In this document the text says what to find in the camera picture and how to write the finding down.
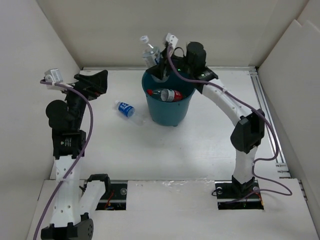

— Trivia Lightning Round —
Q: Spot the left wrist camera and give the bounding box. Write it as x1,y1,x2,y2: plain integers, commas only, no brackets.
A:
44,68,63,91

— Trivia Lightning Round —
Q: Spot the red label water bottle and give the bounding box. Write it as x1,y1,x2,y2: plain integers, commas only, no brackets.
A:
146,88,184,103

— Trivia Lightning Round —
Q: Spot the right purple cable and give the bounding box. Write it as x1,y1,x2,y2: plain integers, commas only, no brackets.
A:
166,44,293,203

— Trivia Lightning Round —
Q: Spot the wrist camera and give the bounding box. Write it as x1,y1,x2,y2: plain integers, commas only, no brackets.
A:
44,68,63,91
163,32,179,49

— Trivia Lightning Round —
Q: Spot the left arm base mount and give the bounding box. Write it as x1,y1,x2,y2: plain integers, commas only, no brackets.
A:
96,180,128,211

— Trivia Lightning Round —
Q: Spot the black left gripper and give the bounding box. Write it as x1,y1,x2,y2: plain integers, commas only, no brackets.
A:
57,69,108,128

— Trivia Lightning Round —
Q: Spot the blue label water bottle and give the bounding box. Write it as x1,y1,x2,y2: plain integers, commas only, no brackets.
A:
114,100,146,126

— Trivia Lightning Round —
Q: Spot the clear white cap bottle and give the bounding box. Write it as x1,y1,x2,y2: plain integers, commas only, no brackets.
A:
140,35,161,69

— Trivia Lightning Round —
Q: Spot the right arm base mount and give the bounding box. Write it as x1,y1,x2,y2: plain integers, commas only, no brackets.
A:
211,180,264,211

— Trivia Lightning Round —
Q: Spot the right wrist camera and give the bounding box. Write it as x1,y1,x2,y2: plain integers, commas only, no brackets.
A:
163,32,179,49

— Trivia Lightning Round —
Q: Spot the teal plastic bin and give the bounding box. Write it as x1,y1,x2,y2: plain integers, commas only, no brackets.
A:
141,72,195,127

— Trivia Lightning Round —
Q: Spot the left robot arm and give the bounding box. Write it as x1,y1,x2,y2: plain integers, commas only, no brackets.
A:
33,68,112,240

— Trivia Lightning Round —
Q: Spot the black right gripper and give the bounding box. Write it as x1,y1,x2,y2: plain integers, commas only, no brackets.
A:
145,47,194,81

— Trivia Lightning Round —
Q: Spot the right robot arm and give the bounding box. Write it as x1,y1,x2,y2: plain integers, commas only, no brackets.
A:
147,40,265,197

